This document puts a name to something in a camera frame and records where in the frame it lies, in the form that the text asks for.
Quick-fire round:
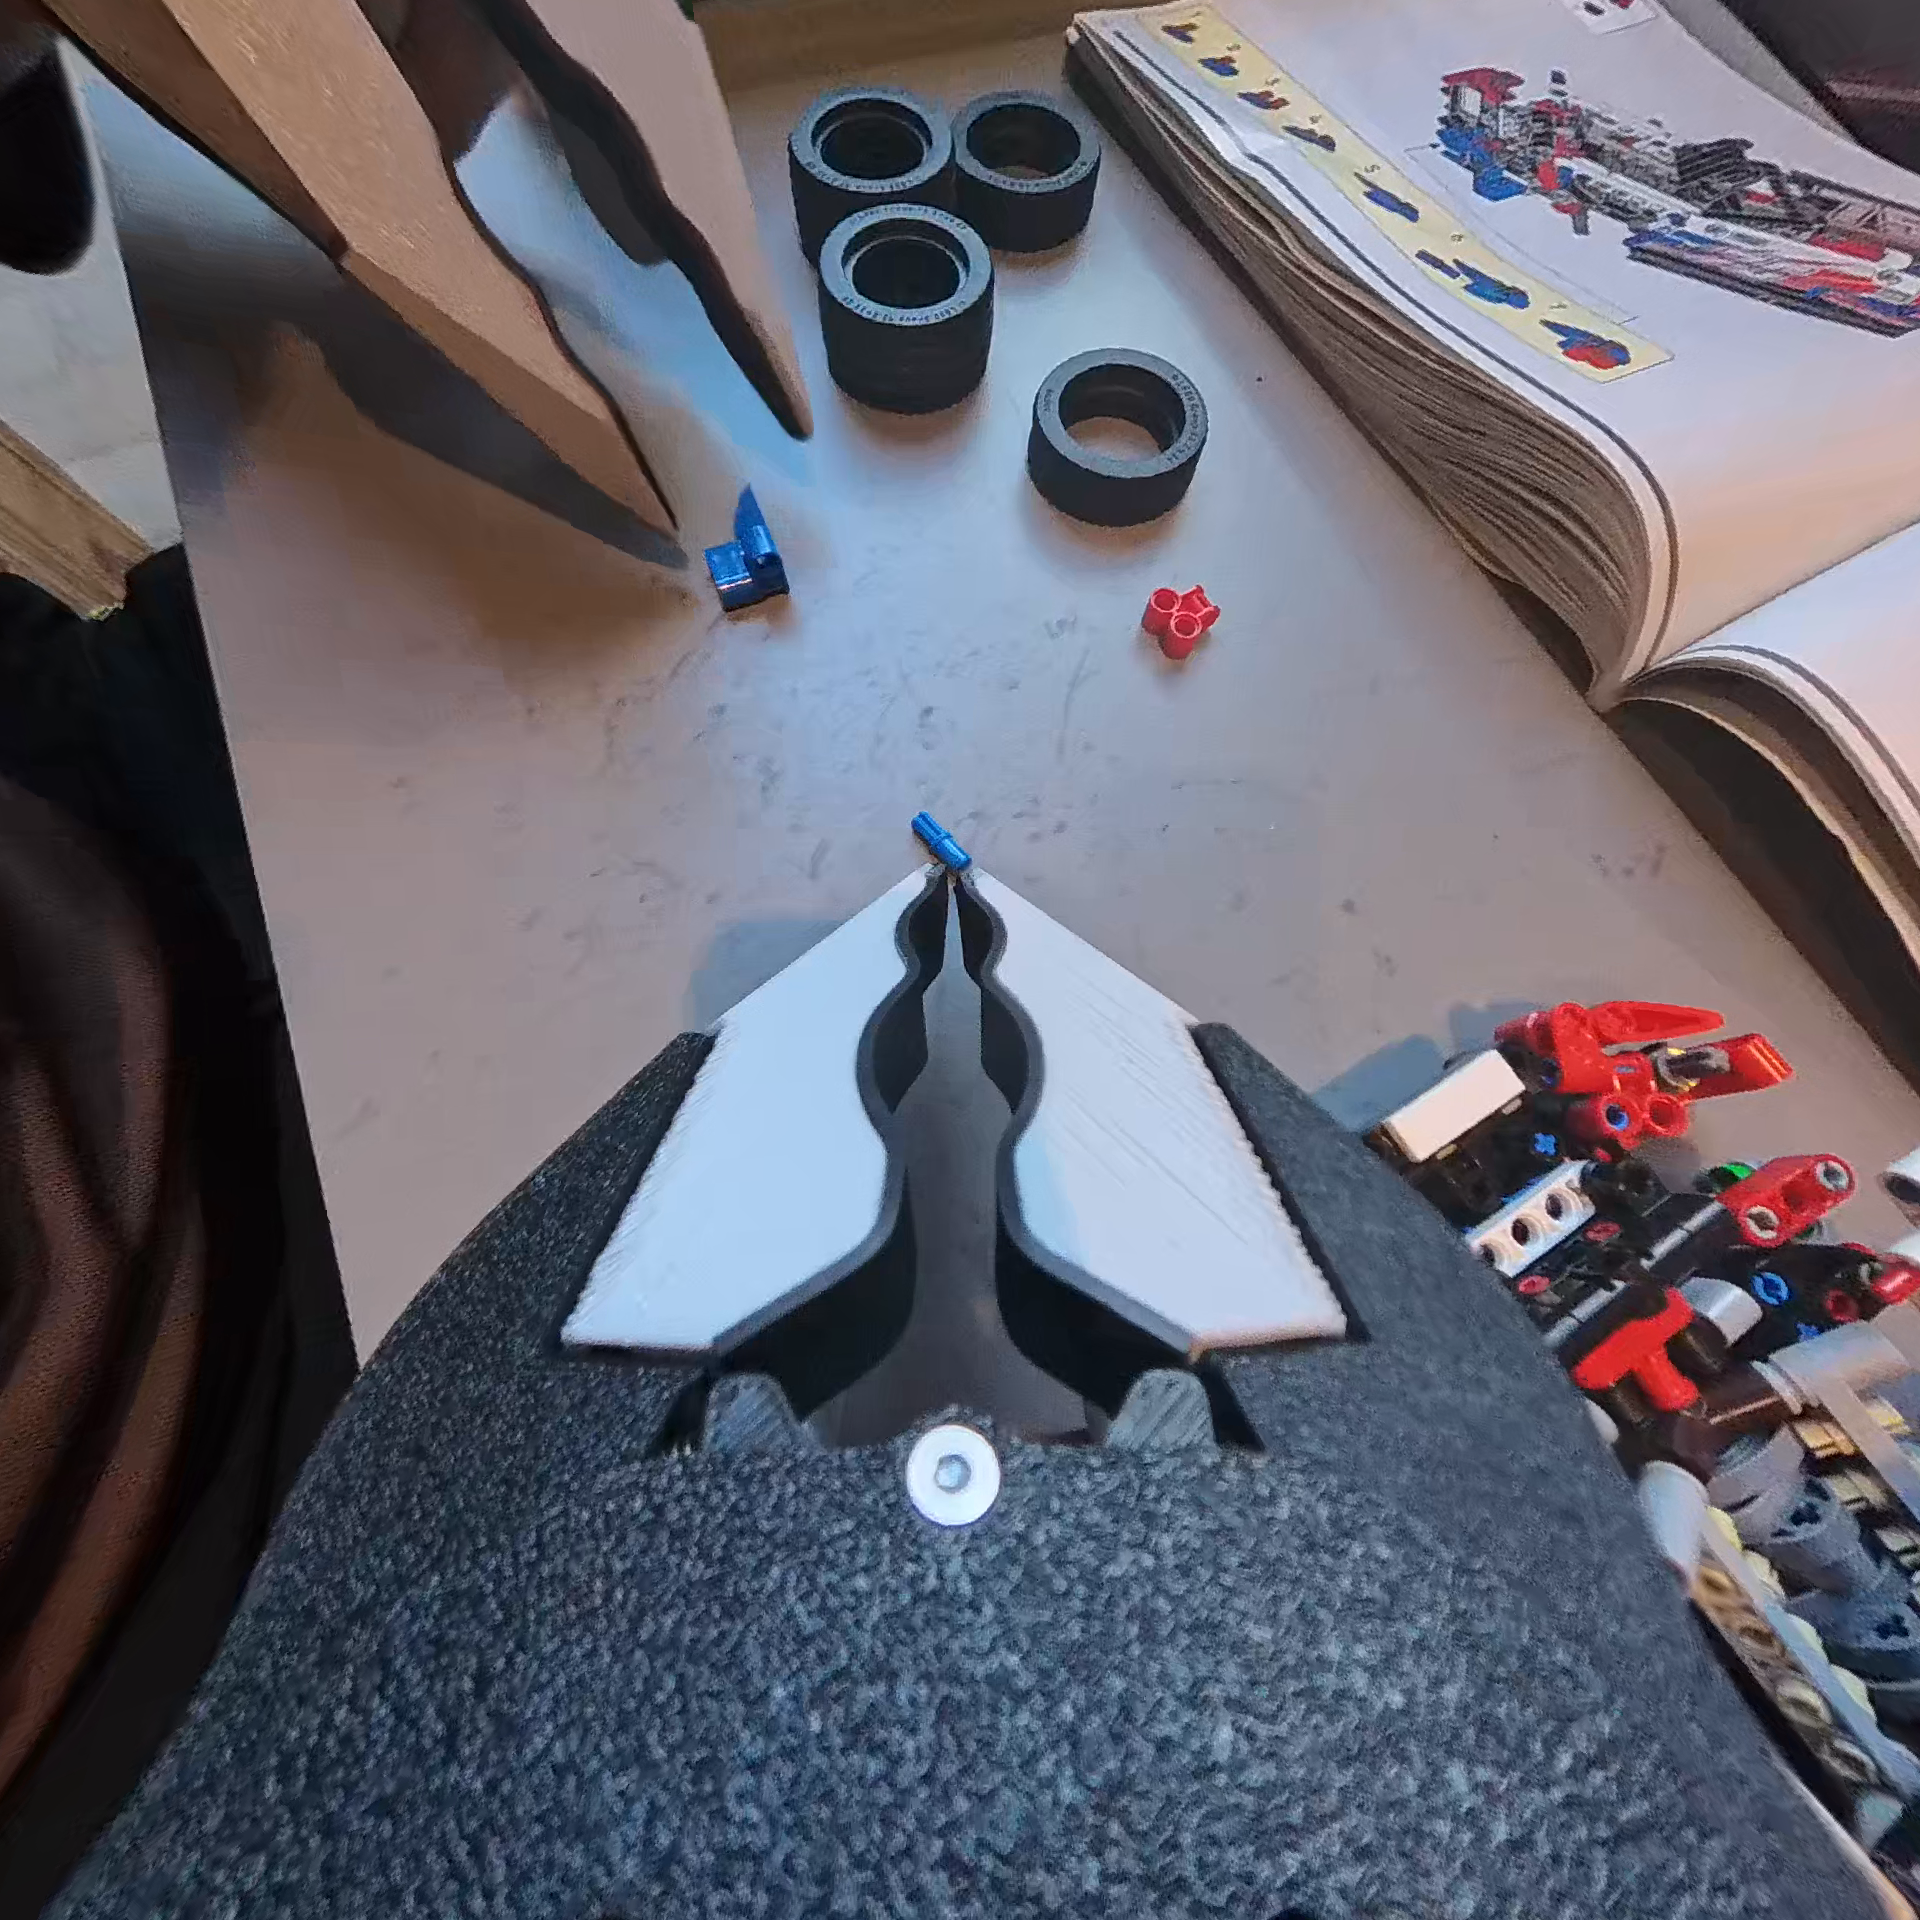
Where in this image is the wooden furniture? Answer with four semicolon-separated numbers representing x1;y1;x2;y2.
0;419;155;622

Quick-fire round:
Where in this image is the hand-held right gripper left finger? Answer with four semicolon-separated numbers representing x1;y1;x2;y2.
558;867;957;1356

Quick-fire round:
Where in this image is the narrow black rubber tyre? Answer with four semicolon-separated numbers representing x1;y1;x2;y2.
1028;348;1213;531
954;90;1103;255

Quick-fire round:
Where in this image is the toy brick car model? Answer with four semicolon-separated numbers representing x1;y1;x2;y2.
1361;997;1920;1920

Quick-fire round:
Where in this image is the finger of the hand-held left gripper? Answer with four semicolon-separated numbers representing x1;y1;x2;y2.
497;0;817;441
42;0;685;546

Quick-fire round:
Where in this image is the wide black rubber tyre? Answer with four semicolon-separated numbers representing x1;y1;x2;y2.
788;88;957;265
817;204;998;418

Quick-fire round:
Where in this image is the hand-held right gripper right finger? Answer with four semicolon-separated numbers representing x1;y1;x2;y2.
954;870;1352;1364

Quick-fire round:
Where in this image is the person's brown shirt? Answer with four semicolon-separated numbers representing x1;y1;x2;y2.
0;771;212;1846

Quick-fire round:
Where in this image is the grey desk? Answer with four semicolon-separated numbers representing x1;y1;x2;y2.
81;0;1920;1367

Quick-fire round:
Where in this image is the beige wooden table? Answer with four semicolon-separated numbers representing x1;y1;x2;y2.
698;0;1089;95

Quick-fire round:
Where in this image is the blue pointed brick assembly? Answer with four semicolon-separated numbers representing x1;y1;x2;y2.
704;482;794;614

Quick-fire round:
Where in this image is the open instruction book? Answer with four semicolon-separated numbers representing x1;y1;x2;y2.
1065;0;1920;991

